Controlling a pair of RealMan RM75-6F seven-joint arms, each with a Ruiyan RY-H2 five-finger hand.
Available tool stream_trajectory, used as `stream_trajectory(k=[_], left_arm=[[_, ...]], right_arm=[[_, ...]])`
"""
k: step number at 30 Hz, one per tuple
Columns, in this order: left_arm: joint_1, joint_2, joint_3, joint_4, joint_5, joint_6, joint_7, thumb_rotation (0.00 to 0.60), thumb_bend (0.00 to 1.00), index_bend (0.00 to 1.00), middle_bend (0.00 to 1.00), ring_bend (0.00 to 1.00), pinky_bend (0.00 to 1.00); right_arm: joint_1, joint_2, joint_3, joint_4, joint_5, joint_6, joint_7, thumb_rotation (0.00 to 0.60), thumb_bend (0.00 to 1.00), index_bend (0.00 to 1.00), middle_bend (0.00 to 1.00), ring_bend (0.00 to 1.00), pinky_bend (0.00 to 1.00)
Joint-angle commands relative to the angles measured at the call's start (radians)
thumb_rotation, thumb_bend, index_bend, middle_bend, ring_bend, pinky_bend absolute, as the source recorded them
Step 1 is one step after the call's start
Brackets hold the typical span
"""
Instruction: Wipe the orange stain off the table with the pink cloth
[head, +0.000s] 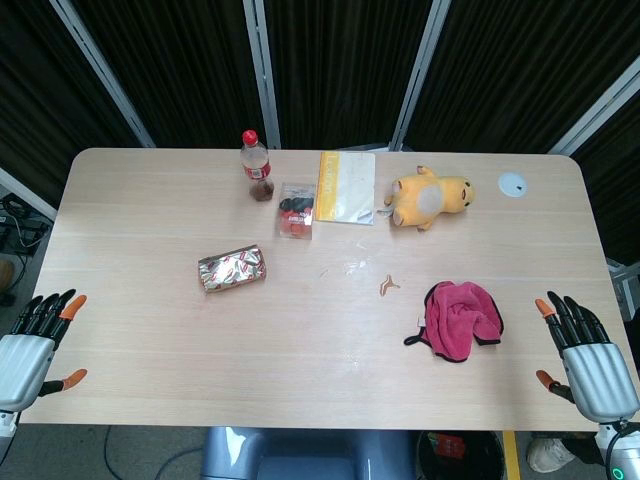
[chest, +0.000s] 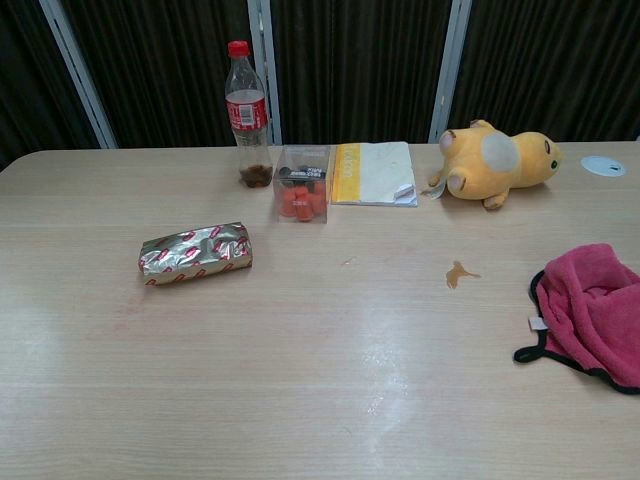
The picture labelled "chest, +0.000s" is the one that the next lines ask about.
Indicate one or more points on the pink cloth with black trim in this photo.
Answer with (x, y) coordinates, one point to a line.
(595, 305)

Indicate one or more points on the clear box of orange caps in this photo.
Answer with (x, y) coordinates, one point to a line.
(302, 187)

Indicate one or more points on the yellow and white notebook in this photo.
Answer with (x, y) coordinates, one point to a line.
(380, 172)

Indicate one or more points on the grey partition frame post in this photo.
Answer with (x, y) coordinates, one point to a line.
(265, 60)
(450, 70)
(77, 70)

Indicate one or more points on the cola bottle with red cap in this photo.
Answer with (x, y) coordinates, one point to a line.
(245, 117)

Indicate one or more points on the gold foil snack package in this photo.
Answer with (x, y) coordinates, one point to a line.
(197, 255)

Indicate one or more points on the brown liquid spill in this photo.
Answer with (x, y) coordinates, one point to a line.
(457, 273)

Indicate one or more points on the yellow plush toy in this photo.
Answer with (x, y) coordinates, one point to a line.
(492, 160)

